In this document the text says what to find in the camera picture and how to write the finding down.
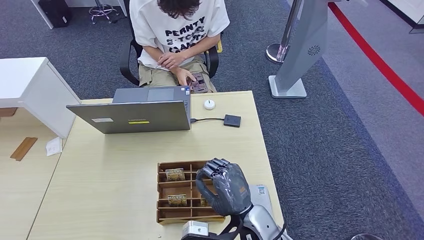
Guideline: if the person's right hand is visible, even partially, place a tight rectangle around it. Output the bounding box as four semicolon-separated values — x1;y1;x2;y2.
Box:
175;67;196;87

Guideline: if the person's left hand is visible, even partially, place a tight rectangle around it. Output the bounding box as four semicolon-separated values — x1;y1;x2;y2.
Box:
157;52;186;70

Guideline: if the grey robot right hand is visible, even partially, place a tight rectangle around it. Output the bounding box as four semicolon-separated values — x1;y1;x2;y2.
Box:
195;157;253;217

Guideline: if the smartphone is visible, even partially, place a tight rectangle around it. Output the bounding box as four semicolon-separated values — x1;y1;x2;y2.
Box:
190;72;210;94

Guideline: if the white card reader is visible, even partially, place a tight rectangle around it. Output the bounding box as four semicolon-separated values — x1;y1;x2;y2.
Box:
248;184;276;220

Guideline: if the person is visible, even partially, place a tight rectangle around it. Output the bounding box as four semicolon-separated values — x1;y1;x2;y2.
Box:
129;0;230;94

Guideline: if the wooden card holder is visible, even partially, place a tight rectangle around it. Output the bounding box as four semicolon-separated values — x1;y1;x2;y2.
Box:
156;160;226;226

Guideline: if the black office chair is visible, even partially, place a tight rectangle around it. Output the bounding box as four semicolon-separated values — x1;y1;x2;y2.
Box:
119;0;222;86

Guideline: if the grey laptop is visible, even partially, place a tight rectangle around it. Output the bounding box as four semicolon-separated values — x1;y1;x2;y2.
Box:
66;86;192;135

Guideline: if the black hub box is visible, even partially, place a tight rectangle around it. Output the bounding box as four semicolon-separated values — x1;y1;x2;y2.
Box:
223;114;242;128

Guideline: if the chrome stool base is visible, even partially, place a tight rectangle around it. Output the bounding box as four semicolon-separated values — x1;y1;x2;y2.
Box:
88;0;120;26

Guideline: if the grey kiosk stand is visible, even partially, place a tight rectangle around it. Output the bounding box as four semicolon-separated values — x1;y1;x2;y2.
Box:
268;0;369;100

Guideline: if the black case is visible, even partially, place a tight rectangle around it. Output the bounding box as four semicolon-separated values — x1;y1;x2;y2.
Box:
38;0;74;29

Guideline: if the white desk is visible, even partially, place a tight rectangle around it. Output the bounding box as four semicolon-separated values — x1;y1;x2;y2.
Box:
30;0;129;30

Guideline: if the white paper slip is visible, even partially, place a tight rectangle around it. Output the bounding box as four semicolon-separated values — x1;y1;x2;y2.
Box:
45;136;63;158

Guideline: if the white cabinet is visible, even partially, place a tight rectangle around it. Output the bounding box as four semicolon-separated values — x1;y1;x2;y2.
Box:
0;57;81;139

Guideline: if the brown wooden strip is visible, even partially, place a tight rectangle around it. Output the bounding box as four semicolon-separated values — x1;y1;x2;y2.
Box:
9;137;38;163

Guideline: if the white counter corner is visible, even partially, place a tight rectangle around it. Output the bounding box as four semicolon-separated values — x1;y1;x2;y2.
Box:
379;0;424;36

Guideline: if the black hub cable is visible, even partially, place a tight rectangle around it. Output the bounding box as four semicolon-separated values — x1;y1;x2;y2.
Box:
190;117;225;124

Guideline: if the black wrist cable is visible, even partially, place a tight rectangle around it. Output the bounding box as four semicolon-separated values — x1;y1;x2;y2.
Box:
273;223;288;240

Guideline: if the chrome stanchion post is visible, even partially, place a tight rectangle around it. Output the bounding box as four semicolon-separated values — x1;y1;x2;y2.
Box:
265;0;304;65

